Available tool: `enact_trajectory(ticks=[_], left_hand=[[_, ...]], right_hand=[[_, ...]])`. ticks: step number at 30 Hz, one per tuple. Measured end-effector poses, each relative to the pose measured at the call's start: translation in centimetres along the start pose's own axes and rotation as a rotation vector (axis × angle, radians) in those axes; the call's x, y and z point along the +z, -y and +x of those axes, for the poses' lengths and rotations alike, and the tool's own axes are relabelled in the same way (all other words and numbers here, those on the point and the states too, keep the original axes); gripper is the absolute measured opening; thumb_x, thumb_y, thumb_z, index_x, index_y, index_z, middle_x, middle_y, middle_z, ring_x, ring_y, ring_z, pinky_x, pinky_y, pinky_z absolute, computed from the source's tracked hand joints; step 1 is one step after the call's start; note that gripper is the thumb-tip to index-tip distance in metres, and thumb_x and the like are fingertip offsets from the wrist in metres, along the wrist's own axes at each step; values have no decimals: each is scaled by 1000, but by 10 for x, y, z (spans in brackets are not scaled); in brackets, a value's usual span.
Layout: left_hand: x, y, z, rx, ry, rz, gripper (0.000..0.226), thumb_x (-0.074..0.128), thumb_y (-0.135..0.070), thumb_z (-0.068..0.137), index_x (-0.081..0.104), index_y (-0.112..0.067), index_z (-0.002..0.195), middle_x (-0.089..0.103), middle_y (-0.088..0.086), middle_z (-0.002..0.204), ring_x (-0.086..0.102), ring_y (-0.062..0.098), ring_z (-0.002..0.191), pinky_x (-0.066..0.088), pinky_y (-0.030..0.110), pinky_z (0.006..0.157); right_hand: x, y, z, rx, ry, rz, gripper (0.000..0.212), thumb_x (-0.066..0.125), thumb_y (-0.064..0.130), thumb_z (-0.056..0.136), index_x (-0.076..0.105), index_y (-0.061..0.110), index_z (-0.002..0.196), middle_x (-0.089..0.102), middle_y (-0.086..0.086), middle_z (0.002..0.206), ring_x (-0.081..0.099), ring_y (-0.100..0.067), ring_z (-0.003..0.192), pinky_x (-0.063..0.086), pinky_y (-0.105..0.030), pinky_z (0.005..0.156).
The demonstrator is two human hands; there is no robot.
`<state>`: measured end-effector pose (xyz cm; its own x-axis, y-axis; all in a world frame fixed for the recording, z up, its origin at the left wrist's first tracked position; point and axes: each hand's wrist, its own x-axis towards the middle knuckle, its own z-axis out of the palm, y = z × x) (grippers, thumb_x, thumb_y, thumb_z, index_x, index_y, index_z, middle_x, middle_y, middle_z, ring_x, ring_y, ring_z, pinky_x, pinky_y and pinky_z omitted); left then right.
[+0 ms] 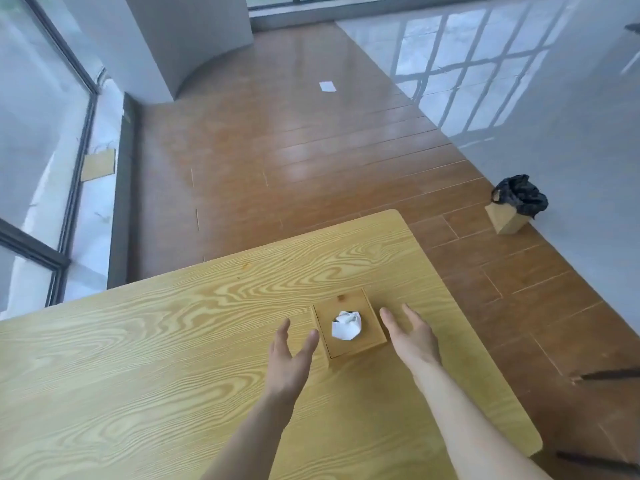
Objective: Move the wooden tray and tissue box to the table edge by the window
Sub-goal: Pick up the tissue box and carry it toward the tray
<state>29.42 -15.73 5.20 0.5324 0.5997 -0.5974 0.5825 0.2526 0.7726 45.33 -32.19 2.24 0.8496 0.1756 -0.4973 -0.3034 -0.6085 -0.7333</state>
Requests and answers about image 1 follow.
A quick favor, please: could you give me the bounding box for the dark metal window frame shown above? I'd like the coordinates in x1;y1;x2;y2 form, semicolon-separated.
0;0;101;309

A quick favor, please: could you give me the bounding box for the brown paper bag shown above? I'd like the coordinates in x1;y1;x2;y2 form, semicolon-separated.
484;201;531;235

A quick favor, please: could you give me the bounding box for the person's right forearm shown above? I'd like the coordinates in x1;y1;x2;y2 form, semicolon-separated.
413;362;552;480

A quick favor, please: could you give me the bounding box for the person's left hand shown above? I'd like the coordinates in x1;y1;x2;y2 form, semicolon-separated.
267;318;320;401

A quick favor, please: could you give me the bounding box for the person's right hand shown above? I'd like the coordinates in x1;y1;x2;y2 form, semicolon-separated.
379;303;443;376

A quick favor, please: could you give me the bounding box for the white tissue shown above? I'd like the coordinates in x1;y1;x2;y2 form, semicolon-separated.
331;310;363;341

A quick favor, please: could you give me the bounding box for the flat brown cardboard piece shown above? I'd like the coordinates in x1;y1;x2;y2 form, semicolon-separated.
80;148;117;183

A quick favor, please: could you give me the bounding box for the person's left forearm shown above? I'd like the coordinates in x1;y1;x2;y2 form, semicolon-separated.
200;391;297;480

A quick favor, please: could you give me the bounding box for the square wooden tissue box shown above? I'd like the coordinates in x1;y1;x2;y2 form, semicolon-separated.
311;288;389;369

